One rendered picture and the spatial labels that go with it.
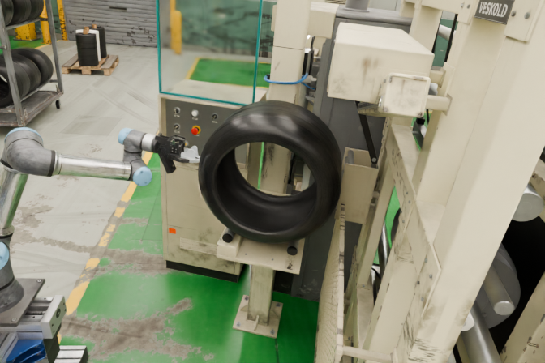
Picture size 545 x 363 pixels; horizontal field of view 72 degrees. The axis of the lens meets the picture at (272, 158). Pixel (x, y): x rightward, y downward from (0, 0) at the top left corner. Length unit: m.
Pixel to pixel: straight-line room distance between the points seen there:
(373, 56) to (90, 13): 10.26
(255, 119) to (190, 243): 1.42
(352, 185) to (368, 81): 0.81
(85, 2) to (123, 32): 1.07
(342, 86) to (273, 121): 0.40
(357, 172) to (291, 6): 0.77
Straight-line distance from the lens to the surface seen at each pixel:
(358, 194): 1.78
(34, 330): 1.80
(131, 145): 1.66
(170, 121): 2.29
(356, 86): 1.03
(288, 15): 1.64
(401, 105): 0.94
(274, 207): 1.79
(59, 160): 1.51
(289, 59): 1.65
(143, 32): 10.70
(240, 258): 1.69
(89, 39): 7.71
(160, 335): 2.47
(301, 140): 1.34
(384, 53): 1.01
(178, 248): 2.67
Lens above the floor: 1.91
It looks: 26 degrees down
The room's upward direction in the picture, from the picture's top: 6 degrees clockwise
